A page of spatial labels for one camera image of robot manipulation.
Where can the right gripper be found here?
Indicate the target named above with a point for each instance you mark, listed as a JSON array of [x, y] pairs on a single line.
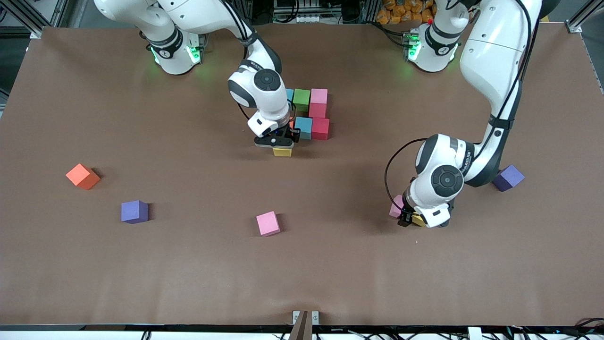
[[295, 134]]

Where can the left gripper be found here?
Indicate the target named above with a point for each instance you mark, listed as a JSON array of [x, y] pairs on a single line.
[[405, 220]]

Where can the light blue foam cube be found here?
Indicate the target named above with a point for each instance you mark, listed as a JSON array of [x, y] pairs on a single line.
[[289, 94], [304, 127]]

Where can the light pink foam cube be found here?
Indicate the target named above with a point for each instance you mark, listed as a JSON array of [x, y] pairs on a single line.
[[395, 208], [319, 96]]

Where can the yellow foam cube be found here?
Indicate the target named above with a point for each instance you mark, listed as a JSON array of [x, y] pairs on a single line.
[[282, 152], [418, 220]]

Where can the crimson foam cube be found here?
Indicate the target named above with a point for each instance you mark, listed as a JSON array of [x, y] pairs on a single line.
[[320, 129], [317, 111]]

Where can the green foam cube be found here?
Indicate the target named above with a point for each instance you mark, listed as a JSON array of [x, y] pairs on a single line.
[[302, 100]]

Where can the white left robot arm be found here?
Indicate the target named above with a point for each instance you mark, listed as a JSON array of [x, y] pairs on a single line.
[[495, 52]]

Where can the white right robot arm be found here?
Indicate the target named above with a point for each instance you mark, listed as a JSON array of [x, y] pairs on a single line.
[[264, 89]]

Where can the purple foam cube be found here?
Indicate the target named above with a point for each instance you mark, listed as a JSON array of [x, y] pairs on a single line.
[[510, 178], [134, 211]]

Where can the background equipment rack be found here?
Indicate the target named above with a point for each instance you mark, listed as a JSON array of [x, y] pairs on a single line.
[[330, 12]]

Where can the small white block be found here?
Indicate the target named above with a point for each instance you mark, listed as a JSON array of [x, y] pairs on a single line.
[[474, 334]]

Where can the small green-lit controller box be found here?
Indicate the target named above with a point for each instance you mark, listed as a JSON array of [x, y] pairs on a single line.
[[409, 42]]

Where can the bag of orange items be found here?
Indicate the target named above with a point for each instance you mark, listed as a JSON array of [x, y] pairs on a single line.
[[401, 12]]

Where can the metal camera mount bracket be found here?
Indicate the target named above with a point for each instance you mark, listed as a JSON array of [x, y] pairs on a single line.
[[302, 328]]

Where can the aluminium frame profile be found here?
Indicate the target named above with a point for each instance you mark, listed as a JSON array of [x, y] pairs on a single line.
[[33, 26], [578, 23]]

